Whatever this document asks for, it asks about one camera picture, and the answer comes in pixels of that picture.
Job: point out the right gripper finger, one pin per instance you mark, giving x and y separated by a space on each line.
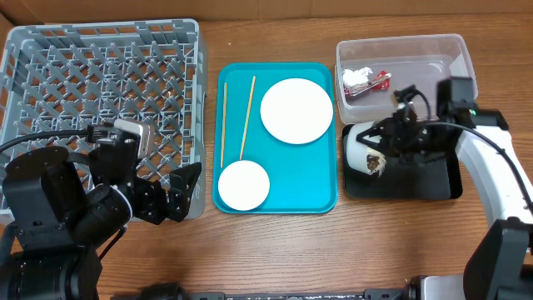
374 131
370 151

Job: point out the small white plate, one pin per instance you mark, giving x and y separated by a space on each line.
244 185

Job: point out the large white plate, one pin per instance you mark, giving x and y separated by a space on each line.
296 111

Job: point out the wooden chopstick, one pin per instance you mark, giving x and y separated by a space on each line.
249 108
224 118

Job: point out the teal plastic tray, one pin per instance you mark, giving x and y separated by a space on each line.
303 177

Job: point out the black tray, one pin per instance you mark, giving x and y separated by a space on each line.
438 180

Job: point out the red snack wrapper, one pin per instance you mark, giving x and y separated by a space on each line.
380 82

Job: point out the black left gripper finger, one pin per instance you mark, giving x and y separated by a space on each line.
184 179
178 204

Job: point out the grey bowl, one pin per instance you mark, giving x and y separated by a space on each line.
354 156

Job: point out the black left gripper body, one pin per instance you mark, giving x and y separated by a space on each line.
146 204

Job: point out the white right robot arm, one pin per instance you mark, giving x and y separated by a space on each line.
481 141

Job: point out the white tissue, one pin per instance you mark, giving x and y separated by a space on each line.
356 77

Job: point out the grey dishwasher rack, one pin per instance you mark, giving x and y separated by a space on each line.
71 76

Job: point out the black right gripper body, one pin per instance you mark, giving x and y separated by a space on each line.
396 134

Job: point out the clear plastic bin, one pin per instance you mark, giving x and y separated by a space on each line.
421 60

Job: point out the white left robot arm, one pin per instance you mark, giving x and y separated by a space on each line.
68 204

